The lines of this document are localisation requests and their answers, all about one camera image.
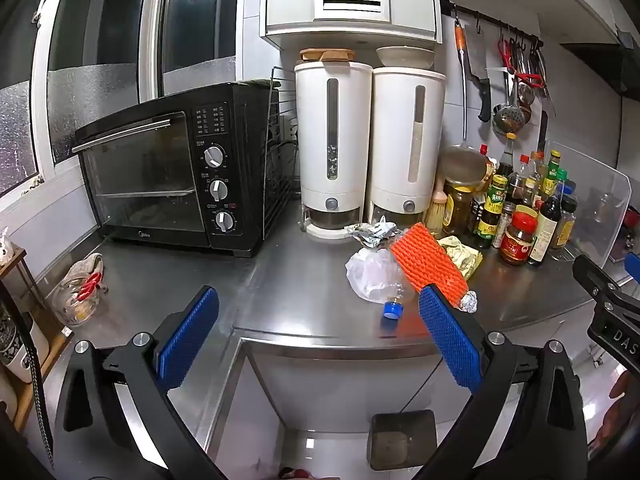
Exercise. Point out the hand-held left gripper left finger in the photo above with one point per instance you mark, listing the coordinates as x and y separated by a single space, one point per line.
187 340

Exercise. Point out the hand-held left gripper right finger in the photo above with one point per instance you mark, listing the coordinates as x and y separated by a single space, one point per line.
450 345

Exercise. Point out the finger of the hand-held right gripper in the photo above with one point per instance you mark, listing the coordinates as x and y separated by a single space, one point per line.
597 282
633 267

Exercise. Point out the foil ball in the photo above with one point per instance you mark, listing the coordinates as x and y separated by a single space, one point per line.
468 302

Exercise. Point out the crushed blue-capped plastic bottle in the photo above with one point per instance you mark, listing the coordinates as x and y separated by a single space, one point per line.
392 310

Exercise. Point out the orange foam net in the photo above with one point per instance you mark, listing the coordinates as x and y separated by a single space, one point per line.
425 260

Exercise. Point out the yellow wrapper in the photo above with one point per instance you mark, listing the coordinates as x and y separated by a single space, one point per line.
462 255

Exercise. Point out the metal trash bin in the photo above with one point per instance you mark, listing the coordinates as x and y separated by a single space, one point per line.
400 440

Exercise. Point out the clear plastic bag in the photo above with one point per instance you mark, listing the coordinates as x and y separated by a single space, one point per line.
370 270

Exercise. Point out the silver wrapper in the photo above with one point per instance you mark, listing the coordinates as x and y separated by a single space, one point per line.
372 232

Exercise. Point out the person's right hand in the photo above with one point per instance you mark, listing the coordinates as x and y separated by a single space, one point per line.
617 430

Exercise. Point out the clear splash guard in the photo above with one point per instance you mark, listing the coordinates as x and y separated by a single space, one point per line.
600 195

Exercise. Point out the group of condiment bottles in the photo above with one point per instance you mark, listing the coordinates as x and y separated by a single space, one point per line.
547 220

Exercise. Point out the red-lidded sauce jar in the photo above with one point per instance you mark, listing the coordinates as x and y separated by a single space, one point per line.
517 245

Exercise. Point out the glass bowl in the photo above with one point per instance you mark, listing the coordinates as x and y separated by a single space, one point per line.
70 305

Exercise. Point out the bristle brush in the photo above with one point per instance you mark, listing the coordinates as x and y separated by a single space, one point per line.
434 215

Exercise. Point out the black toaster oven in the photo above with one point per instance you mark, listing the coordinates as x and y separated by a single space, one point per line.
150 180

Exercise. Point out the metal slotted ladle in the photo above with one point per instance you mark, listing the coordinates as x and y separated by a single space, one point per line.
510 120

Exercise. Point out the wooden shelf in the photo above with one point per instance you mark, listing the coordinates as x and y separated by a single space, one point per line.
15 260

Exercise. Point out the black range hood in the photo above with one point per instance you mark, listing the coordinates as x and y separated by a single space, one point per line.
605 60

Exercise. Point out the red kitchen scissors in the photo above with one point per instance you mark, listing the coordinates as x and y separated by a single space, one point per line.
530 78

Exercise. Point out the white grain dispenser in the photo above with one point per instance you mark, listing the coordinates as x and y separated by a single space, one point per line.
395 135
315 135

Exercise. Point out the ceramic bowl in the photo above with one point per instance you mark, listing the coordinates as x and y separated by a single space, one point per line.
405 56

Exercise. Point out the wooden lid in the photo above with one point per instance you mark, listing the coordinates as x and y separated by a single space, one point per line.
327 54

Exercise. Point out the window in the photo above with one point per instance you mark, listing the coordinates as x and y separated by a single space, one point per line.
100 10

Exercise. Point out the white cabinet with vent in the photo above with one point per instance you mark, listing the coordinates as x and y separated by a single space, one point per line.
290 0

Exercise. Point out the black utensil rail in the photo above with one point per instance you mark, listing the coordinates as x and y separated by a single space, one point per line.
480 15

